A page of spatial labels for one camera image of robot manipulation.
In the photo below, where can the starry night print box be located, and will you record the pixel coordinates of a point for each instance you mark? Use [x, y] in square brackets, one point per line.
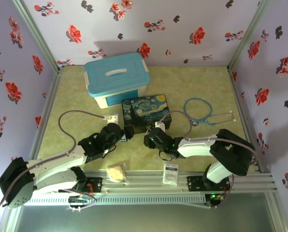
[146, 108]

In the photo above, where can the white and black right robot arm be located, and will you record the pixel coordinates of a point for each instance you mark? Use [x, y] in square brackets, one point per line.
[194, 147]

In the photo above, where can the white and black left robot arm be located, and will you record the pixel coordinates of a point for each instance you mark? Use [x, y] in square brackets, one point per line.
[57, 160]

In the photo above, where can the white gauze packet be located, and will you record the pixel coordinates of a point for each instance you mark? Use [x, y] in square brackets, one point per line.
[170, 174]

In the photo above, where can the beige crumpled bag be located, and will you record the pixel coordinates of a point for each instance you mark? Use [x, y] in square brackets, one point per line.
[116, 172]

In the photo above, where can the blue stethoscope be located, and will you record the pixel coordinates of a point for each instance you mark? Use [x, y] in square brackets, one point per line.
[194, 122]

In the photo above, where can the blue lidded white storage box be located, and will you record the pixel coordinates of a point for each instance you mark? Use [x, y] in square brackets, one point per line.
[115, 81]

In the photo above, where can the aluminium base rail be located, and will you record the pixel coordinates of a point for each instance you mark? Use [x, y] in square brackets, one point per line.
[146, 181]

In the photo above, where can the aluminium side rail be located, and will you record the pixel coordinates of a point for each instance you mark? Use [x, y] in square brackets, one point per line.
[246, 116]
[45, 116]

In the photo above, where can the aluminium corner post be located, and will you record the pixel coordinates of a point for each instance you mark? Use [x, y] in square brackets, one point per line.
[38, 36]
[246, 36]

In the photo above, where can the aluminium frame leg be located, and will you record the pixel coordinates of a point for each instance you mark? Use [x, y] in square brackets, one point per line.
[277, 212]
[10, 220]

